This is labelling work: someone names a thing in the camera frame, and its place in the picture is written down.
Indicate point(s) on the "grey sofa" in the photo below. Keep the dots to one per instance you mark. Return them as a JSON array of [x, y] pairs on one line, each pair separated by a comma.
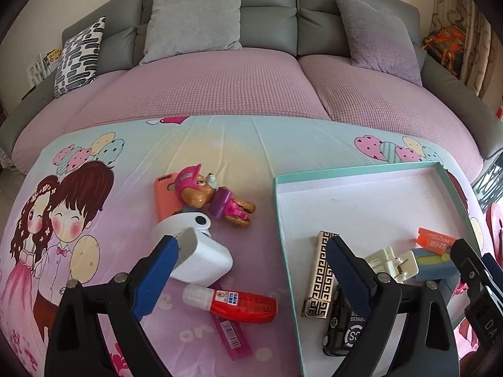
[[271, 19]]

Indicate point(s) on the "white charger plug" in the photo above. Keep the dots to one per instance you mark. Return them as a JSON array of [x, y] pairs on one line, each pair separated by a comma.
[[204, 259]]

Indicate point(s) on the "black toy car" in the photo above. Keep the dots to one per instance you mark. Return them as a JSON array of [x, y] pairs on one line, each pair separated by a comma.
[[346, 333]]

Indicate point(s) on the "red bottle with white cap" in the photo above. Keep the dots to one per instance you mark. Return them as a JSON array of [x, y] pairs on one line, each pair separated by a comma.
[[243, 304]]

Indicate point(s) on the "orange bag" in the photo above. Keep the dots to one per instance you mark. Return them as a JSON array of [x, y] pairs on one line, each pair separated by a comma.
[[446, 47]]

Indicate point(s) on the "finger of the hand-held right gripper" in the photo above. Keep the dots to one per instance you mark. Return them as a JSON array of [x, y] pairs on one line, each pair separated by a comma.
[[485, 318], [494, 273]]

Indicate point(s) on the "black white patterned pillow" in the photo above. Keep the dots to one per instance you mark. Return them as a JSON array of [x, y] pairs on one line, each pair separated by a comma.
[[78, 59]]

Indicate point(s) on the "grey purple pillow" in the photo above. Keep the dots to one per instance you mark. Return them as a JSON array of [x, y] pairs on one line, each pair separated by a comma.
[[377, 35]]

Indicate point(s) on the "printed cartoon blanket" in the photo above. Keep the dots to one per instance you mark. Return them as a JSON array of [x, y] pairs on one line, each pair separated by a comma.
[[235, 145]]

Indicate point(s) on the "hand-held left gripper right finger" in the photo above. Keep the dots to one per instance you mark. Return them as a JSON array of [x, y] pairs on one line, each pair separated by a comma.
[[349, 279]]

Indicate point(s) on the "brown toy pup pink outfit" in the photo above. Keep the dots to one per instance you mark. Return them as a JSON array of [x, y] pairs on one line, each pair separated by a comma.
[[196, 188]]

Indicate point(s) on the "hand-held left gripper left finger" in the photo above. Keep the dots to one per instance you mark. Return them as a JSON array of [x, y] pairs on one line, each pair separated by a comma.
[[157, 275]]

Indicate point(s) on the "blue yellow eraser tube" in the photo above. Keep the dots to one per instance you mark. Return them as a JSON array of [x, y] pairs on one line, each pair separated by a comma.
[[432, 265]]

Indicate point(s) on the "white hair claw clip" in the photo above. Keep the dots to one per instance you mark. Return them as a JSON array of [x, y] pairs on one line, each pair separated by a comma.
[[393, 261]]

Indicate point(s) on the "orange-pink phone case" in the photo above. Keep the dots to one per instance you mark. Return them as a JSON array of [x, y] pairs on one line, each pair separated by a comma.
[[167, 200]]

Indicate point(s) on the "patterned beige curtain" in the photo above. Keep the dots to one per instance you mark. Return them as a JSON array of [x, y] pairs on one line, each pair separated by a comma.
[[483, 59]]

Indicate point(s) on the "white lace cloth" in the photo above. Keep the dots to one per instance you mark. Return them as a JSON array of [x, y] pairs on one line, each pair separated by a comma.
[[7, 157]]

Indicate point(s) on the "yellow magazine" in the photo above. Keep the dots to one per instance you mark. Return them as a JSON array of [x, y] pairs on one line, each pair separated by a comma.
[[53, 57]]

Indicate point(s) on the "orange toy knife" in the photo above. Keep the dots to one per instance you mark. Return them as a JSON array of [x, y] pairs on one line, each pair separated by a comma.
[[436, 237]]

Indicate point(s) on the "gold patterned lighter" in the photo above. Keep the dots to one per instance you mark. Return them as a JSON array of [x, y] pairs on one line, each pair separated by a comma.
[[320, 275]]

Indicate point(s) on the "teal cardboard box lid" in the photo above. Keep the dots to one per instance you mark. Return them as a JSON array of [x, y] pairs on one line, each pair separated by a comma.
[[353, 204]]

